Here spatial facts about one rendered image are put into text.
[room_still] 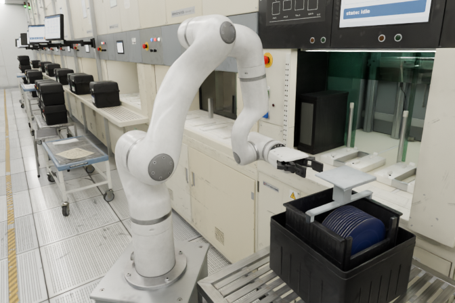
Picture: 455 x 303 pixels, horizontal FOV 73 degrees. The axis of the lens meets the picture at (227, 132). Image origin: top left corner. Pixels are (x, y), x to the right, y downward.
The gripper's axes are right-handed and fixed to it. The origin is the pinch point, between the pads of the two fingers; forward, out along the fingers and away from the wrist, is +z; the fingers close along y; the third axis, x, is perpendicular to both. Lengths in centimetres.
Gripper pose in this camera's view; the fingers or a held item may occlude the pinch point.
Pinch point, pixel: (310, 169)
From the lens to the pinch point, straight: 95.9
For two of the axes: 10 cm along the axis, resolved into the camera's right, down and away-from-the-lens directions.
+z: 4.9, 2.3, -8.4
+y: -8.7, 1.3, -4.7
